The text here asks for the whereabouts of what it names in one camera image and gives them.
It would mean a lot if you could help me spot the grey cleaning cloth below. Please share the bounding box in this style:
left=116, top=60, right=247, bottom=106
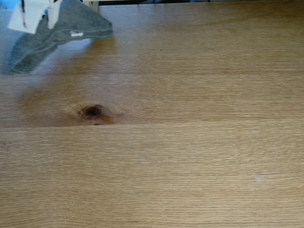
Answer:
left=1, top=0, right=114, bottom=76

